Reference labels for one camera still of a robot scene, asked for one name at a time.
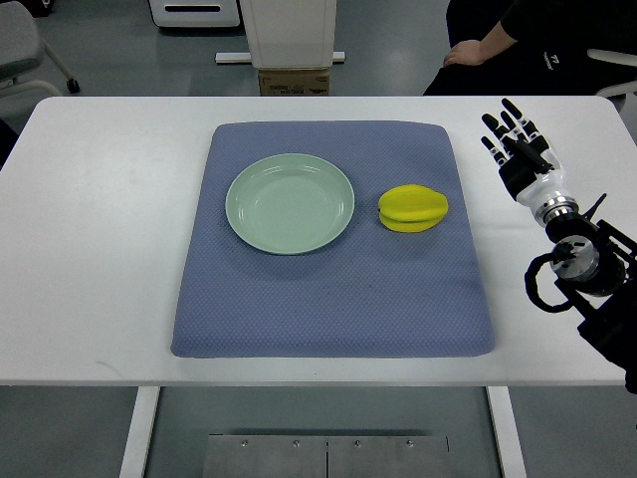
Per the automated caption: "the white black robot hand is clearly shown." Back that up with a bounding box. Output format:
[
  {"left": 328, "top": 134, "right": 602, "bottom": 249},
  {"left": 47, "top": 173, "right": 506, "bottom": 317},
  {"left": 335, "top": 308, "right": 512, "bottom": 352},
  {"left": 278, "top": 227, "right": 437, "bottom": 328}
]
[{"left": 481, "top": 98, "right": 579, "bottom": 227}]

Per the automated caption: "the yellow starfruit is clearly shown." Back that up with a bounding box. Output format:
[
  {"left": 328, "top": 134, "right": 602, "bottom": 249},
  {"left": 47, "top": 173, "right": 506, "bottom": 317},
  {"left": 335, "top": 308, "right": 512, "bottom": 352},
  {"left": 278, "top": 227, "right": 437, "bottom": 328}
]
[{"left": 378, "top": 184, "right": 449, "bottom": 233}]

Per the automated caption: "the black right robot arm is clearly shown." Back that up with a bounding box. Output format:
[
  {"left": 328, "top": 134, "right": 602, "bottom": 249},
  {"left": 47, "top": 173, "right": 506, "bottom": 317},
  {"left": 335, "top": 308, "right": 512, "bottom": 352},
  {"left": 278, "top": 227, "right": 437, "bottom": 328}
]
[{"left": 524, "top": 195, "right": 636, "bottom": 393}]

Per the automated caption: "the light green plate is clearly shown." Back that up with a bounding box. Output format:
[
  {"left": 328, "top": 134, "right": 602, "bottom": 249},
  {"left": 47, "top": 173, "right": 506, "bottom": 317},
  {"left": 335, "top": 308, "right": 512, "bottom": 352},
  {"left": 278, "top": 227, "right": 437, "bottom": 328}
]
[{"left": 225, "top": 153, "right": 355, "bottom": 255}]

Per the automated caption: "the seated person in black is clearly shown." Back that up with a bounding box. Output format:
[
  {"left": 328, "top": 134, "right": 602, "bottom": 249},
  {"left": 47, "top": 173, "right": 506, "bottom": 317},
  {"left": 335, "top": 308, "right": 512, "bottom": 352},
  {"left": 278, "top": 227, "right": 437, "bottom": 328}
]
[{"left": 425, "top": 1, "right": 636, "bottom": 96}]

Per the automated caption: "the white office chair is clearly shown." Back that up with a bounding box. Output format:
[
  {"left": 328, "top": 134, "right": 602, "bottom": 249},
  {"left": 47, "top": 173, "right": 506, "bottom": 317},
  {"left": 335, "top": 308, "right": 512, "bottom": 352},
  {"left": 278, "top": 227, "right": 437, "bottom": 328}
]
[{"left": 586, "top": 48, "right": 637, "bottom": 101}]

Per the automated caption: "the blue quilted mat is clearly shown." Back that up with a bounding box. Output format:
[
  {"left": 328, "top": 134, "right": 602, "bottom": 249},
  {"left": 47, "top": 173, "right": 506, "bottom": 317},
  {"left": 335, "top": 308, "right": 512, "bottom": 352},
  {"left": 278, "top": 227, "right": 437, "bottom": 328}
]
[{"left": 170, "top": 119, "right": 497, "bottom": 359}]

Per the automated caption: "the right white table leg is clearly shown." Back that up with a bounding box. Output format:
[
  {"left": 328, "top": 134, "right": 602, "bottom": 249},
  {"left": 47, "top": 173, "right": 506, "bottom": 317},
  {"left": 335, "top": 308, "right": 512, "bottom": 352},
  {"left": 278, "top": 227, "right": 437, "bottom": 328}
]
[{"left": 486, "top": 386, "right": 528, "bottom": 478}]

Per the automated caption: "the white table leg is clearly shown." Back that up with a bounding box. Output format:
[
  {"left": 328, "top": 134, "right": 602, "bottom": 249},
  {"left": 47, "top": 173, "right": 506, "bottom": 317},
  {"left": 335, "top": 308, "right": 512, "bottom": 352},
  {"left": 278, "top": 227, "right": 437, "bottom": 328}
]
[
  {"left": 486, "top": 386, "right": 528, "bottom": 478},
  {"left": 119, "top": 386, "right": 160, "bottom": 478}
]

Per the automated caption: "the cardboard box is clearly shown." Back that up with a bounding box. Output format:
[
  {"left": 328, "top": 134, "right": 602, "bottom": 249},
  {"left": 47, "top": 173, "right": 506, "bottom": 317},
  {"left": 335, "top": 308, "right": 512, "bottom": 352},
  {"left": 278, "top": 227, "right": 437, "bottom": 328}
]
[{"left": 258, "top": 69, "right": 330, "bottom": 97}]

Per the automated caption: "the left white table leg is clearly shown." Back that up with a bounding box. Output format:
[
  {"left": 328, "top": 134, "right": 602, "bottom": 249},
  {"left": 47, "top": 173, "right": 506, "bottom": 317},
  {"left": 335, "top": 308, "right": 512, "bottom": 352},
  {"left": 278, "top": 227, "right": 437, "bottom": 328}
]
[{"left": 119, "top": 386, "right": 160, "bottom": 478}]

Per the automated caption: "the grey chair at left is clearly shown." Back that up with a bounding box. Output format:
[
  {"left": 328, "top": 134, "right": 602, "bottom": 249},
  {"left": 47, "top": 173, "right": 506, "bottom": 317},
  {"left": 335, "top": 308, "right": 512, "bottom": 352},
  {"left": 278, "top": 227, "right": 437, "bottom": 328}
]
[{"left": 1, "top": 1, "right": 81, "bottom": 98}]

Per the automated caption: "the white pedestal stand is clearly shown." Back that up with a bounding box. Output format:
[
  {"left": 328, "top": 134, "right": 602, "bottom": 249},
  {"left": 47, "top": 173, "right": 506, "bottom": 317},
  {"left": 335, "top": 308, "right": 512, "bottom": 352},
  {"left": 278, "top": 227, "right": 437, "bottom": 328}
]
[{"left": 215, "top": 0, "right": 346, "bottom": 70}]

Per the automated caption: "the white appliance with handle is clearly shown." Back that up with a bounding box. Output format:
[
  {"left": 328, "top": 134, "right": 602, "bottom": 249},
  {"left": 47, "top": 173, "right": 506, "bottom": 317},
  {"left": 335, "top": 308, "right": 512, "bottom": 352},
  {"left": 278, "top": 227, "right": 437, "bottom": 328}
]
[{"left": 148, "top": 0, "right": 241, "bottom": 28}]

